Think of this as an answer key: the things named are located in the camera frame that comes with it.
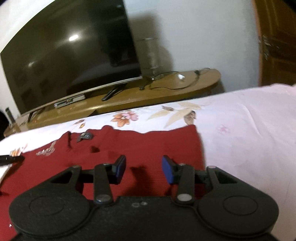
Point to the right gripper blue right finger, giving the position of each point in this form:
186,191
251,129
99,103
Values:
182,176

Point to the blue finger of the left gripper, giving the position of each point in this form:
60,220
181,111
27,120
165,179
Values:
7,159

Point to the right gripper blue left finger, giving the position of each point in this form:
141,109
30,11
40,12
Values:
103,176

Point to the red embellished knit sweater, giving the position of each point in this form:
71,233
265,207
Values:
143,151

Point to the floral white bed sheet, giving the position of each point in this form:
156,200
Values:
248,133

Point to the silver set-top box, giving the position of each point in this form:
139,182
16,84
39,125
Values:
69,101

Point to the wooden tv stand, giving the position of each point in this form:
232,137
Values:
135,94

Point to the clear glass vase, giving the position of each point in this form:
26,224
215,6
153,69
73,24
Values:
148,57

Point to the black curved television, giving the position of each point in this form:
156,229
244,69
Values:
67,48

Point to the brown wooden door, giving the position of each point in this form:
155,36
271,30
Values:
276,19

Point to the brass door handle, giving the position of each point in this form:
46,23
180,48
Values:
267,47

